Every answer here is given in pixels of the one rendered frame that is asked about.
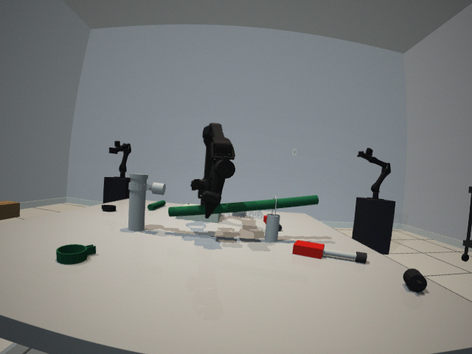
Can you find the green cylindrical tube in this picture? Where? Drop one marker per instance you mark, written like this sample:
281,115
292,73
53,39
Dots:
245,206

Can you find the dark green ring with tab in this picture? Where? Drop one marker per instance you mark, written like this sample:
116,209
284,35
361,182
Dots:
74,254

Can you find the green cylinder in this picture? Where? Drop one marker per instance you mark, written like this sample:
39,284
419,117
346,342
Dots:
155,205

